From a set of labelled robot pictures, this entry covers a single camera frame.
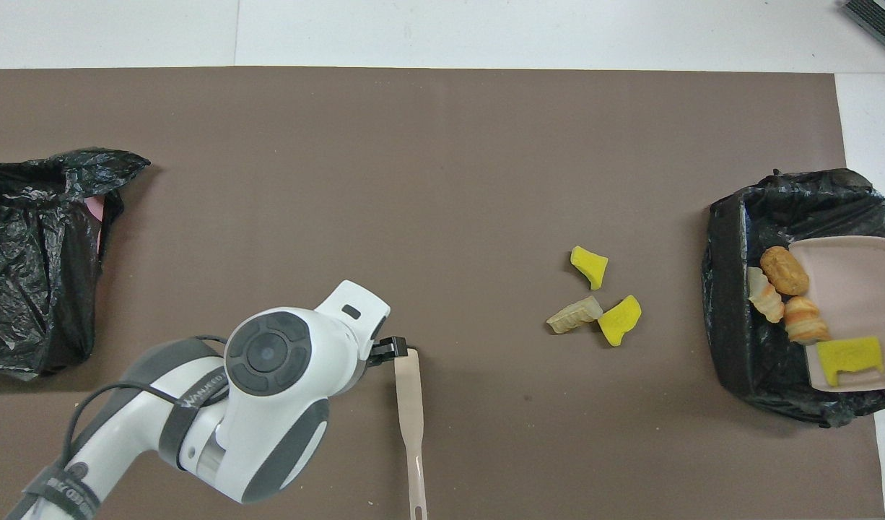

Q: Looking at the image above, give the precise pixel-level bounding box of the brown round cookie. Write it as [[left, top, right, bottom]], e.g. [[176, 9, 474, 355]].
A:
[[759, 246, 811, 297]]

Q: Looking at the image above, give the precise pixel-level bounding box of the black trash bag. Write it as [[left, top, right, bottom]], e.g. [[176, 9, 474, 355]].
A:
[[0, 148, 152, 381], [702, 168, 885, 428]]

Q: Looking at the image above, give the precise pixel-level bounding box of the beige plastic spatula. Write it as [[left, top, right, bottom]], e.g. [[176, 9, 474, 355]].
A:
[[393, 348, 428, 520]]

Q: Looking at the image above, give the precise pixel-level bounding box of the orange striped bread piece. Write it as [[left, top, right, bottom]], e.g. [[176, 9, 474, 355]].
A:
[[782, 295, 832, 345]]

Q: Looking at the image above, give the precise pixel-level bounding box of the dark ribbed mat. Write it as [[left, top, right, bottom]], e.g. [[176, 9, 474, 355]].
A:
[[840, 0, 885, 43]]

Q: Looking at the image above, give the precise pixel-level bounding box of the yellow sponge piece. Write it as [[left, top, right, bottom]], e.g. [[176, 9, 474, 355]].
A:
[[570, 245, 609, 291], [597, 294, 643, 348], [815, 335, 885, 389]]

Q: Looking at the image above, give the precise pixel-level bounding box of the pink bin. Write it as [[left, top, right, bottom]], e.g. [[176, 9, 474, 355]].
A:
[[84, 194, 105, 255]]

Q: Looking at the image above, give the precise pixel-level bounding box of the beige dustpan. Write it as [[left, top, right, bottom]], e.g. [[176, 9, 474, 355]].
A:
[[787, 235, 885, 394]]

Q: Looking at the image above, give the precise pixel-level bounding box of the beige ridged food piece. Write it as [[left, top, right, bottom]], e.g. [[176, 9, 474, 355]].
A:
[[746, 266, 785, 324], [545, 295, 604, 336]]

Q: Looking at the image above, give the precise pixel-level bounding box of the black cable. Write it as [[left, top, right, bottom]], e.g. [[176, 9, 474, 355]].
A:
[[61, 334, 231, 472]]

